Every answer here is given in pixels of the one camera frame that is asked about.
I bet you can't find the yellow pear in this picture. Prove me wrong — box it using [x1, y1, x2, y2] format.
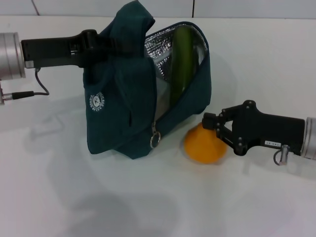
[184, 123, 228, 164]

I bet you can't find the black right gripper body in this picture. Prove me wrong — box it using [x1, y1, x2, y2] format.
[231, 100, 307, 156]

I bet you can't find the green cucumber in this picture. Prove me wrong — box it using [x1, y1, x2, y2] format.
[169, 26, 198, 106]

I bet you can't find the grey cable with black plug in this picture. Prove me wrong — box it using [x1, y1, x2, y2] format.
[3, 68, 50, 101]

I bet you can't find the dark teal insulated lunch bag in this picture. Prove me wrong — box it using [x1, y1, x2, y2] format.
[82, 0, 213, 161]

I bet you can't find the silver connector plug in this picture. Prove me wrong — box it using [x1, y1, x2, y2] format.
[273, 145, 290, 165]

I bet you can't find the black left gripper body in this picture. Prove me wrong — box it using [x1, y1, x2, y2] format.
[21, 29, 109, 70]

